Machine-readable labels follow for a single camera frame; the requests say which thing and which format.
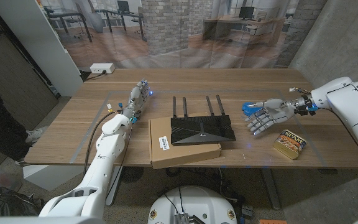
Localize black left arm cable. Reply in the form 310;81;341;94
83;110;121;175

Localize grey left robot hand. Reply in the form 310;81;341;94
121;79;154;121

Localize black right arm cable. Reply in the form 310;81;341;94
324;107;354;131

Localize spam can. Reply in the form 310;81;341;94
272;129;307;160

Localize white power strip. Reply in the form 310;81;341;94
89;63;116;75

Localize blue plastic object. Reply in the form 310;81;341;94
242;101;264;118

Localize black round fan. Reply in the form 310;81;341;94
120;167;145;184

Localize grey table leg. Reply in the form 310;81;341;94
105;166;124;207
260;167;282;211

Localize black bag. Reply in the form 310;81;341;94
0;186;45;217

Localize left wrist wire connector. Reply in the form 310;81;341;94
106;102;124;114

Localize printed office backdrop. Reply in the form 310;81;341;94
39;0;328;70

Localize right wrist wire connector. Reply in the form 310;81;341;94
288;86;312;95

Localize black power strip cable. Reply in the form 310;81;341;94
84;70;108;82

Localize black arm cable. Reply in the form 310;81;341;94
83;110;121;175
324;107;354;131

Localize black floor cables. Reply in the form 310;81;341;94
165;167;245;206

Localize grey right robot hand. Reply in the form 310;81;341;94
244;98;296;136

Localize flat brown cardboard box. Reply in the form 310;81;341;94
149;115;222;170

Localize wrist wire connector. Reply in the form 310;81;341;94
288;86;312;95
106;102;124;114

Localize black router with antennas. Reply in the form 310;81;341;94
170;95;237;146

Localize white upright panel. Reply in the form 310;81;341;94
0;0;84;98

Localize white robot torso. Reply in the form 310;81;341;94
147;185;238;224

